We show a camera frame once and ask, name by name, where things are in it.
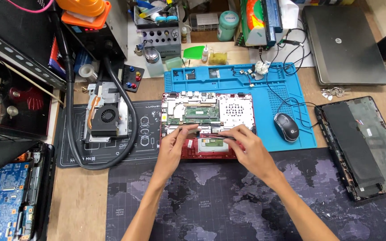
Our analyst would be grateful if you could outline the black tweezers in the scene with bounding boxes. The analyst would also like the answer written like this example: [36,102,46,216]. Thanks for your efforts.
[200,133,237,140]

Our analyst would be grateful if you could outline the orange plastic nozzle part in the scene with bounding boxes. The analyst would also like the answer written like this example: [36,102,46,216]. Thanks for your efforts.
[55,0,112,29]

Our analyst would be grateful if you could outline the clear plastic parts box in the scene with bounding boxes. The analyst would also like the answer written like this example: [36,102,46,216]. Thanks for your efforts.
[189,12,220,33]

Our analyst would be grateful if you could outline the black laptop battery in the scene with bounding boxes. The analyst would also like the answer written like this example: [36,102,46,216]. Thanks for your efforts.
[261,0,283,48]

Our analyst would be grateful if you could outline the yellow sponge block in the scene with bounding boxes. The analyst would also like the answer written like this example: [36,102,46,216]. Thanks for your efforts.
[208,52,228,66]

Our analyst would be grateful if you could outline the small parts with wires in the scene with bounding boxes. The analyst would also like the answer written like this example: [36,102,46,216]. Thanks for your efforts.
[231,66,256,88]

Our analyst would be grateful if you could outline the small pale green container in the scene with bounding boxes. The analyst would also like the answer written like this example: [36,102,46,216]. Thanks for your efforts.
[165,56,184,71]

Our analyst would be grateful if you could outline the green orange white package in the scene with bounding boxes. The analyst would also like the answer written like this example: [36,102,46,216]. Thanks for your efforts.
[235,0,268,48]

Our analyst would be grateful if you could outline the person's left hand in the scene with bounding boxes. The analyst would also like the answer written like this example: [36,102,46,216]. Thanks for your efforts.
[156,124,200,178]

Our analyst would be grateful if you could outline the black repair mat with diagrams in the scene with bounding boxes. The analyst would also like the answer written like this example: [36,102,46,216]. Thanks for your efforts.
[56,99,163,168]

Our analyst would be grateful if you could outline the black computer mouse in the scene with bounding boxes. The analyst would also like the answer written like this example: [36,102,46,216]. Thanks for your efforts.
[274,113,300,143]

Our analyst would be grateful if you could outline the black hot air station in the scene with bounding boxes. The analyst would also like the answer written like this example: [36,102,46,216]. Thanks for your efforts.
[62,0,128,61]

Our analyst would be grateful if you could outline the opened red laptop chassis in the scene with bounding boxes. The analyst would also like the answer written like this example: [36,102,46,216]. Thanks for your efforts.
[160,91,257,160]

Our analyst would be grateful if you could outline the clear alcohol dispenser bottle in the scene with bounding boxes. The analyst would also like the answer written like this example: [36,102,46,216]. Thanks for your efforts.
[144,47,165,78]

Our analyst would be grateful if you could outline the pink cable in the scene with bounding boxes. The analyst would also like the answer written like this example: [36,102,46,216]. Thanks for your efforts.
[5,0,55,14]

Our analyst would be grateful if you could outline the thin wooden stick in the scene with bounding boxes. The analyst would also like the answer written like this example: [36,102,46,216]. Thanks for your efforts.
[0,46,65,105]

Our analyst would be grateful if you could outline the heatsink with black fan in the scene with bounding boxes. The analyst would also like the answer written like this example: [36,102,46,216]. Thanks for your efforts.
[84,81,129,143]

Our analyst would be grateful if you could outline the green round jar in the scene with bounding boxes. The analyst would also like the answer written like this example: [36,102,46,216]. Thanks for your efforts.
[217,10,240,42]

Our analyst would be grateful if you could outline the black laptop lid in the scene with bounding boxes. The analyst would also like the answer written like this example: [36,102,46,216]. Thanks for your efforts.
[314,96,386,202]

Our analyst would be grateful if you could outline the world map desk mat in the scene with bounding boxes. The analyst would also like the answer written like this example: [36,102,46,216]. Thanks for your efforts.
[105,147,386,241]

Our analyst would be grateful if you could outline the closed grey laptop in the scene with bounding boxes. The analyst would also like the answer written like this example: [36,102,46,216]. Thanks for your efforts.
[302,5,386,86]

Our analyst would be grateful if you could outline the black equipment rack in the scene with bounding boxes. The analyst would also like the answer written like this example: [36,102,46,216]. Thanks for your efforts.
[0,0,67,143]

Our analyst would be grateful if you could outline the blue silicone repair mat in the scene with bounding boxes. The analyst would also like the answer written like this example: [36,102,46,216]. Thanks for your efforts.
[164,62,318,152]

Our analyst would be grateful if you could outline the crumpled white tissue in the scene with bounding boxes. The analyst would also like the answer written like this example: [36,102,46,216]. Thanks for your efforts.
[254,60,270,75]

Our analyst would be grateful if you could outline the opened laptop with blue motherboard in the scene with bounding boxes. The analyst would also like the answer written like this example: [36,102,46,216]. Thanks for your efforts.
[0,142,56,241]

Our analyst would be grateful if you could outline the black mouse cable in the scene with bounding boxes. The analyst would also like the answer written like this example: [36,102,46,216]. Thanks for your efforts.
[265,62,318,130]

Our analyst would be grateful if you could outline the green plastic pry card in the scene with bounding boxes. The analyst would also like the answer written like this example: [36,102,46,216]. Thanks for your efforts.
[183,46,206,60]

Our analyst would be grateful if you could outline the black probe cable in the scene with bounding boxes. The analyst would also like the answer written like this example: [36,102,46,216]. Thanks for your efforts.
[258,18,309,76]

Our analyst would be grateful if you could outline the clear tape roll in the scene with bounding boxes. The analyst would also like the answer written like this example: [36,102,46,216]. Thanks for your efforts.
[78,63,98,83]

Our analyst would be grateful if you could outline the black block with coloured knobs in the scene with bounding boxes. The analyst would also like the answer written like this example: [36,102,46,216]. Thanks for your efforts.
[122,64,145,93]

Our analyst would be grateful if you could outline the bunch of keys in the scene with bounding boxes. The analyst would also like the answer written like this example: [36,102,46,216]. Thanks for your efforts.
[320,86,351,101]

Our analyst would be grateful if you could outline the black flexible hose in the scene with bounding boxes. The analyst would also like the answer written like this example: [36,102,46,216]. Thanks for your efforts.
[50,0,138,171]

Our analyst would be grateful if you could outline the person's right hand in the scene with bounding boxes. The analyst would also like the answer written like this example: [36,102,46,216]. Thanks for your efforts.
[218,124,278,183]

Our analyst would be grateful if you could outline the grey tool organiser with tools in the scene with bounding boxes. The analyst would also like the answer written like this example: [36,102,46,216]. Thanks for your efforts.
[133,0,182,61]

